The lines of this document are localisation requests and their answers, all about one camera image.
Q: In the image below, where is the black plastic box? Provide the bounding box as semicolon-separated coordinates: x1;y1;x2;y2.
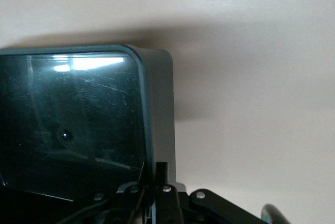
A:
0;43;188;209

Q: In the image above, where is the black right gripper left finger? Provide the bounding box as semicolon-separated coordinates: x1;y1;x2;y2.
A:
109;161;155;224

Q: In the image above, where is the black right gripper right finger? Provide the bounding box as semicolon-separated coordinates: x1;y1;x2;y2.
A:
155;161;271;224

